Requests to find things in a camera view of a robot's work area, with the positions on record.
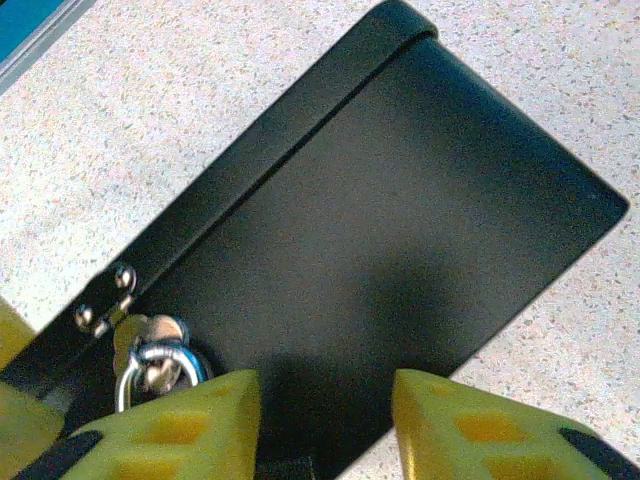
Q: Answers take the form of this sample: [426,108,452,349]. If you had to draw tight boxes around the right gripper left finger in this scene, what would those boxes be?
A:
[13,369,262,480]

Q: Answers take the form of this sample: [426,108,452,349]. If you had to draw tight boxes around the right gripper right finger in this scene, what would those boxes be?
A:
[392,368,640,480]

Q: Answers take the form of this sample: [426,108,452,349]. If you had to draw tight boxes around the starry night patterned box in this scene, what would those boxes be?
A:
[0,0,630,480]

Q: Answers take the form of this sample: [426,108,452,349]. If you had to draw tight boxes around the silver key ring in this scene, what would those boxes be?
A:
[114,343,214,414]

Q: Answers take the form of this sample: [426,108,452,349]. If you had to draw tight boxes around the grey aluminium table rail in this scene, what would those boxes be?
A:
[0,0,96,96]

